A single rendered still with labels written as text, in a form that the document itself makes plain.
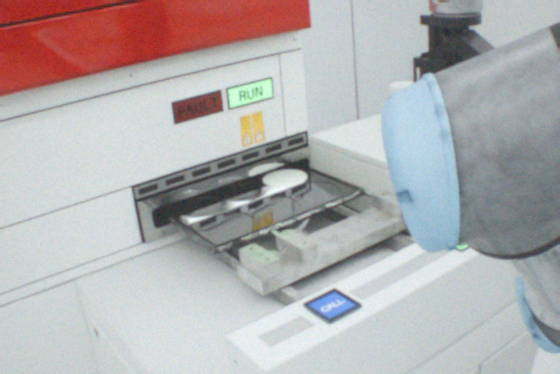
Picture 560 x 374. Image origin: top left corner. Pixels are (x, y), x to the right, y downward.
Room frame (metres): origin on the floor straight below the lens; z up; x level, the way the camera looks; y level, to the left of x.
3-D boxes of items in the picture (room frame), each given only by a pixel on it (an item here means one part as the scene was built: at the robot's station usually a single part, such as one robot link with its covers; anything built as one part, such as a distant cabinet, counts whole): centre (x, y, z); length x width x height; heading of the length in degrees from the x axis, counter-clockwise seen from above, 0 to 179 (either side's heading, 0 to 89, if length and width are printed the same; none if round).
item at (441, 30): (0.83, -0.27, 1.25); 0.09 x 0.08 x 0.12; 33
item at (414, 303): (0.75, -0.18, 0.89); 0.55 x 0.09 x 0.14; 123
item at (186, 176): (1.26, 0.09, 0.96); 0.44 x 0.01 x 0.02; 123
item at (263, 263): (0.94, 0.03, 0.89); 0.08 x 0.03 x 0.03; 33
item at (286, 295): (0.97, 0.03, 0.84); 0.50 x 0.02 x 0.03; 33
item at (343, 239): (1.02, -0.10, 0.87); 0.36 x 0.08 x 0.03; 123
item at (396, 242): (1.12, -0.20, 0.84); 0.50 x 0.02 x 0.03; 33
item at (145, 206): (1.26, 0.09, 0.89); 0.44 x 0.02 x 0.10; 123
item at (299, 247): (0.98, -0.04, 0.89); 0.08 x 0.03 x 0.03; 33
